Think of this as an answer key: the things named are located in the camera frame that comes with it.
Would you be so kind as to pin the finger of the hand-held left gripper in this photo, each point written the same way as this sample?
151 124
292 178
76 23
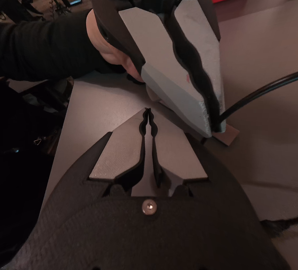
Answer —
205 41
163 65

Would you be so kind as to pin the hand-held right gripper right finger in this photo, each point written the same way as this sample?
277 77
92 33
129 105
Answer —
181 153

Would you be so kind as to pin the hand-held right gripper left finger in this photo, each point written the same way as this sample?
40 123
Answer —
116 156

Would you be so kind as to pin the person's left hand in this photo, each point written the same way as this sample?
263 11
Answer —
111 51

